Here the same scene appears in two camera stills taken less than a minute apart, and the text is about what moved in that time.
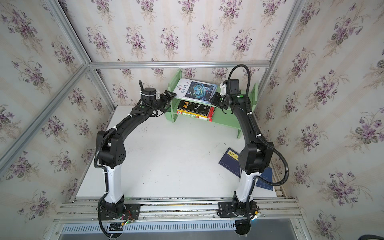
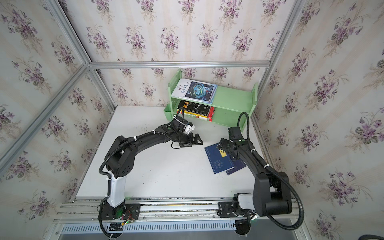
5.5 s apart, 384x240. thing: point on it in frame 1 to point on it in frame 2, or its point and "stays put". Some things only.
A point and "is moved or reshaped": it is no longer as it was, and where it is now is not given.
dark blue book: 230,161 is moved or reshaped
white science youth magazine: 194,91 stays put
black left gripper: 163,100 to 188,139
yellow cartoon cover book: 192,113 stays put
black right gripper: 220,99 to 225,145
